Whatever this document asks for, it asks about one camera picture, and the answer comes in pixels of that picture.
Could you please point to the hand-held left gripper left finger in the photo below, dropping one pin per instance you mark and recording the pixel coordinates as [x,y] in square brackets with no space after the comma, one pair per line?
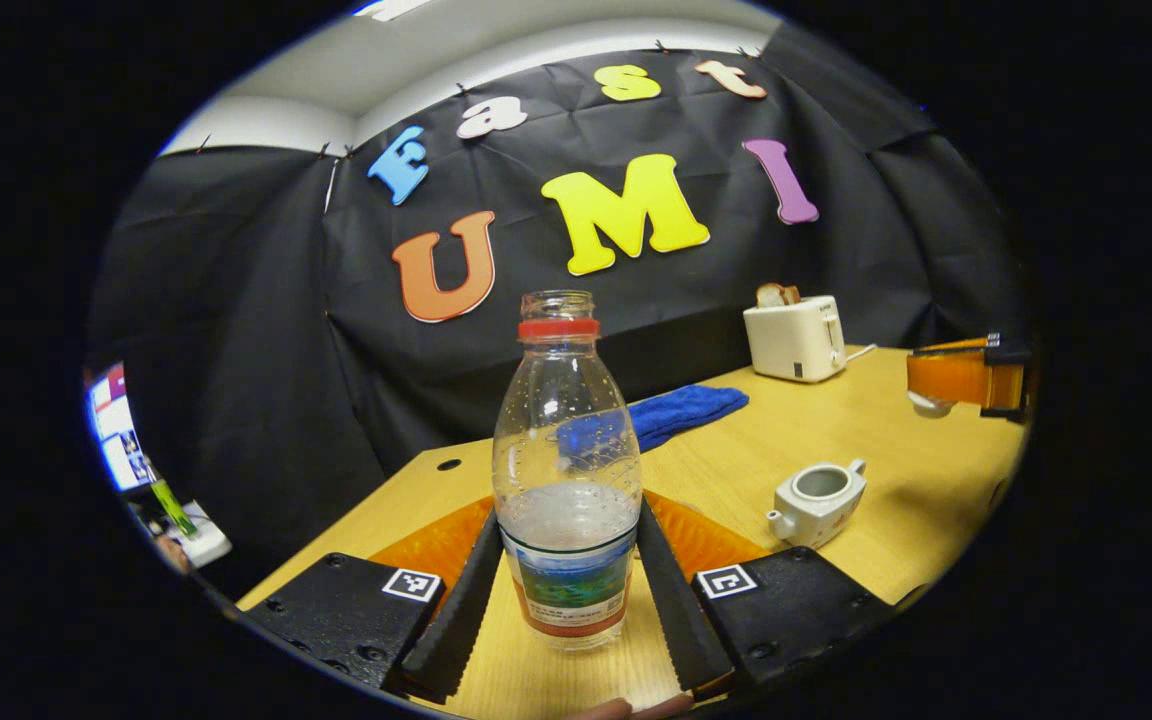
[456,620]

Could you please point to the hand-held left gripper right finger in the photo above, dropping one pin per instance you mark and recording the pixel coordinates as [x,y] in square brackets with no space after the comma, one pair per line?
[681,620]

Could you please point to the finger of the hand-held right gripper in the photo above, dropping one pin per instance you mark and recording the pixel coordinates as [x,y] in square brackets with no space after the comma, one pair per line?
[956,344]
[956,378]

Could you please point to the clear plastic water bottle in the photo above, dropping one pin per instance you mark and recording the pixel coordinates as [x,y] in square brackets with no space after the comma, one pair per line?
[566,540]

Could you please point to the white ceramic teacup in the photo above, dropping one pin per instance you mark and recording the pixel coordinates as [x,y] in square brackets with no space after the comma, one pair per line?
[821,510]

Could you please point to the green drink bottle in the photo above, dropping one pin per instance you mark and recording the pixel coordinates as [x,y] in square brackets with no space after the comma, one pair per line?
[168,508]

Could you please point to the white toaster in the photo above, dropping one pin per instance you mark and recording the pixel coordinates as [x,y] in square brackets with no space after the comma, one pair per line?
[791,340]

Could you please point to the bread slice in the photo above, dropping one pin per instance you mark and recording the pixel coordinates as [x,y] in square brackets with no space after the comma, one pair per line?
[776,296]

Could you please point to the blue folded towel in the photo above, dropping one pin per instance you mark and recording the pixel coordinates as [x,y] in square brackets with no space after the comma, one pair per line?
[686,410]

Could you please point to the white side desk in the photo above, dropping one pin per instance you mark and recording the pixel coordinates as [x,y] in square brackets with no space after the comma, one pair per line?
[206,545]

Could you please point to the computer monitor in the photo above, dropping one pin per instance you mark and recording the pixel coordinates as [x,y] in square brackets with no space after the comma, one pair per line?
[116,430]

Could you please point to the ceiling light panel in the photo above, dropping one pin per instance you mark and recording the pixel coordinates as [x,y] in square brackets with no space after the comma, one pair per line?
[391,8]

